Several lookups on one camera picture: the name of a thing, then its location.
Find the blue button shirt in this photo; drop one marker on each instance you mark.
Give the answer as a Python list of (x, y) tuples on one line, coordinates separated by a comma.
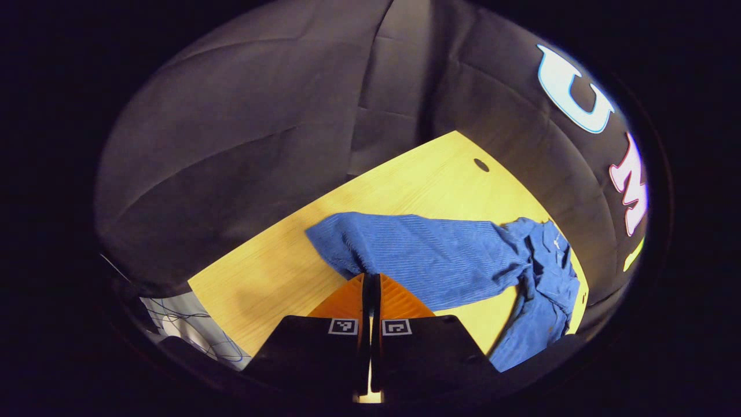
[(434, 255)]

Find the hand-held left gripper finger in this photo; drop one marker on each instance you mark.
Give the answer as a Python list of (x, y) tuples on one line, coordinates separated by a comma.
[(375, 307), (366, 307)]

